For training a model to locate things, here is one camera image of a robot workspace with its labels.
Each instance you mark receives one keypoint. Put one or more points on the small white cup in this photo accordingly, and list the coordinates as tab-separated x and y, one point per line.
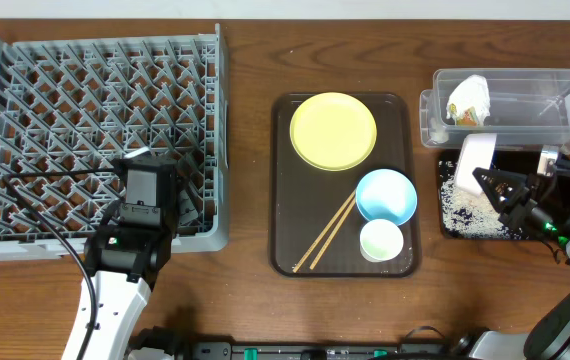
380	240

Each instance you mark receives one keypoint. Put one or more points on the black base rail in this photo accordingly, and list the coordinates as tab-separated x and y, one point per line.
227	351

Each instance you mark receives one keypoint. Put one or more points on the white bowl with food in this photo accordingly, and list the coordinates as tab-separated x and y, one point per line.
476	152

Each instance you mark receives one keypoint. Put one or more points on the wooden chopstick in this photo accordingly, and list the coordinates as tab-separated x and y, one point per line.
320	239
335	228

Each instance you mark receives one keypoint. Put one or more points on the light blue bowl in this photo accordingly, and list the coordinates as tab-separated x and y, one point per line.
386	194

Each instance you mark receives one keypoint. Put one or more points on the yellow round plate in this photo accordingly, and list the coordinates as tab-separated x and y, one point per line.
333	131

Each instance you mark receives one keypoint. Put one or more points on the right wooden chopstick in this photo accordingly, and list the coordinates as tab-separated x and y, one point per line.
335	228

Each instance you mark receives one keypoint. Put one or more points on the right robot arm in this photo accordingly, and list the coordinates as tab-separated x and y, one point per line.
550	337

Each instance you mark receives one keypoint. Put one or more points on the left wooden chopstick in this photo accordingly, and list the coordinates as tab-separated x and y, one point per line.
320	239

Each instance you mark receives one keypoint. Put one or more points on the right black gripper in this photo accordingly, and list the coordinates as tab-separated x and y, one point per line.
510	201

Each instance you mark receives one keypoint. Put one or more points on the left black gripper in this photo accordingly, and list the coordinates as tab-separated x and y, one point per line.
185	181

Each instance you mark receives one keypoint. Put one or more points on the clear plastic bin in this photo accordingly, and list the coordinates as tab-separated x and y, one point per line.
528	108

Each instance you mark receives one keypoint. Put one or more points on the black waste tray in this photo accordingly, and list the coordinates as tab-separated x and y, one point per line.
523	162

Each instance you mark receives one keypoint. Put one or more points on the green snack wrapper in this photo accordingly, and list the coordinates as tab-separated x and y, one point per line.
467	118

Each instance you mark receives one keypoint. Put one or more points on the dark brown serving tray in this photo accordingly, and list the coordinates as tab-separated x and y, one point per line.
304	198

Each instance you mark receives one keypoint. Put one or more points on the white napkin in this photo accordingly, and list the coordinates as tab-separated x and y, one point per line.
472	92

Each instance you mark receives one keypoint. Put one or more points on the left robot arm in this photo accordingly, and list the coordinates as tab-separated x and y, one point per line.
123	258

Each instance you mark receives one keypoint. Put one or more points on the spilled rice food waste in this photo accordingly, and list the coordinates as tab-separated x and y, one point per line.
469	217

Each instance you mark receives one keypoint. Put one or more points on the grey dishwasher rack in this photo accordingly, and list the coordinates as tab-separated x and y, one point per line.
69	107

